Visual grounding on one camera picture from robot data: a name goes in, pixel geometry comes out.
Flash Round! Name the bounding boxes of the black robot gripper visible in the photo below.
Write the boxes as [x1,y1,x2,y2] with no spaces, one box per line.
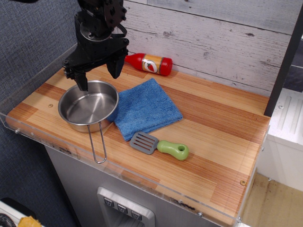
[62,33,129,91]

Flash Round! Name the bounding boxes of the stainless steel pot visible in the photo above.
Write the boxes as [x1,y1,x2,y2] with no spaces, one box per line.
[58,80,119,164]

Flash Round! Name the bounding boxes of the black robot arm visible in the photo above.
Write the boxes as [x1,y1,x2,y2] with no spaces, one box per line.
[62,0,129,91]

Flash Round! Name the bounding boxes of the blue folded cloth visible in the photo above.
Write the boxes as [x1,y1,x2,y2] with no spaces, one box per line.
[115,78,183,141]

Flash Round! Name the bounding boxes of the clear acrylic table guard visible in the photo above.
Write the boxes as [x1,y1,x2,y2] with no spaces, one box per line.
[0,59,269,227]

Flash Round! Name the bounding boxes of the red toy sauce bottle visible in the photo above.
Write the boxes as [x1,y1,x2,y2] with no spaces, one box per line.
[125,53,173,76]

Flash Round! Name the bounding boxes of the grey green toy spatula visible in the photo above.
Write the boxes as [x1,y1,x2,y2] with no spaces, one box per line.
[130,131,189,161]

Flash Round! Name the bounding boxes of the grey toy fridge cabinet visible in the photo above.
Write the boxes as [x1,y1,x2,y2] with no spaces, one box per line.
[46,147,216,227]

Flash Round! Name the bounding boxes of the silver dispenser panel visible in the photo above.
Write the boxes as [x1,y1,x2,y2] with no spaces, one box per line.
[97,187,156,227]

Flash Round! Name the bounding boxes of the yellow object at corner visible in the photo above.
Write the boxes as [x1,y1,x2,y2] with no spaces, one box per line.
[18,216,43,227]

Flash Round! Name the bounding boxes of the white toy sink unit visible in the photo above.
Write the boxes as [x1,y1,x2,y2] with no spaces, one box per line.
[257,88,303,191]

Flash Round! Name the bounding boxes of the black braided cable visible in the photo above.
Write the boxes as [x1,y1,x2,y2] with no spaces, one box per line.
[0,212,19,227]

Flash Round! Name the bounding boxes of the dark right frame post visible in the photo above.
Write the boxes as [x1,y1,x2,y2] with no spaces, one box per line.
[264,6,303,117]

